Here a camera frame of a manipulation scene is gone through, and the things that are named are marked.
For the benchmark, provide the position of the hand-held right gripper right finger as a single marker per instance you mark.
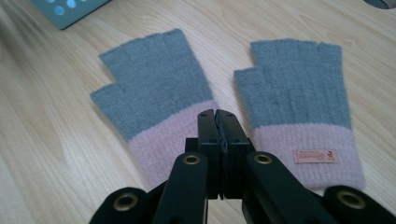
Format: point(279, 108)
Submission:
point(233, 146)

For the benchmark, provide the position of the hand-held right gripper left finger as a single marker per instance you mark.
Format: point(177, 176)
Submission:
point(214, 146)

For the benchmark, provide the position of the grey pink glove with label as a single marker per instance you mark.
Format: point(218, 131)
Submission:
point(299, 102)

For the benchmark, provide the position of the grey pink fingerless glove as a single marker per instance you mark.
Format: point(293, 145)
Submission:
point(155, 84)

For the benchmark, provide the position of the blue plastic basket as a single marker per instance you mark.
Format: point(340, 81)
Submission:
point(68, 9)

